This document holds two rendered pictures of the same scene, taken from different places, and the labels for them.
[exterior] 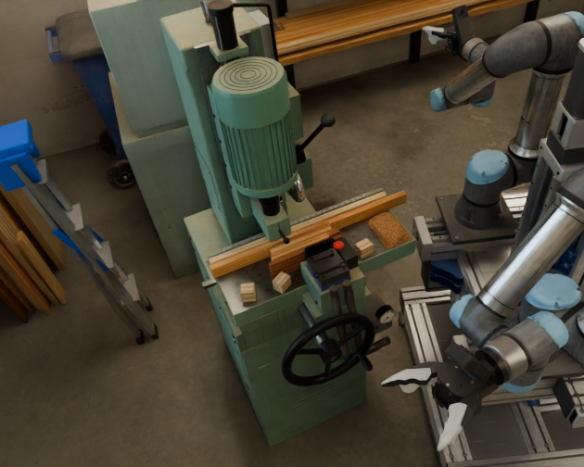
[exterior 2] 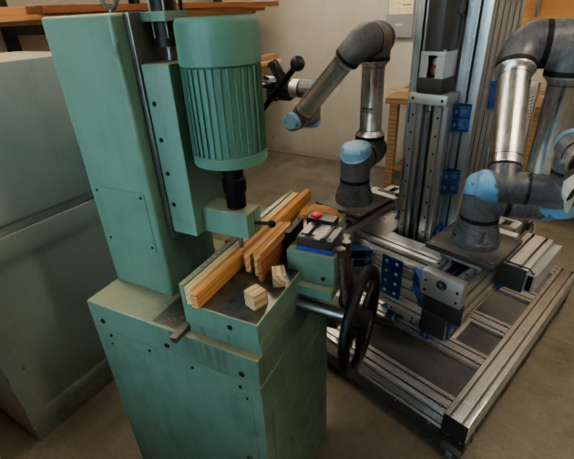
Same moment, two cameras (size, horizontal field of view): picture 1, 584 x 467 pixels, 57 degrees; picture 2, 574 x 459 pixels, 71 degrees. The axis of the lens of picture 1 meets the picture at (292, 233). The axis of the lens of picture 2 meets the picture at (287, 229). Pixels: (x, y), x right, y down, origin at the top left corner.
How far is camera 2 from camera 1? 0.94 m
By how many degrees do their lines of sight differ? 38
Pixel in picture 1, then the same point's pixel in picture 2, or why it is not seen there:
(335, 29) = not seen: hidden behind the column
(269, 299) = (278, 296)
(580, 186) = (520, 46)
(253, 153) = (242, 102)
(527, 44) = (373, 32)
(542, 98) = (378, 85)
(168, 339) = not seen: outside the picture
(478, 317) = (510, 172)
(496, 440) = (452, 375)
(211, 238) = (140, 300)
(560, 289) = not seen: hidden behind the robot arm
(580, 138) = (447, 69)
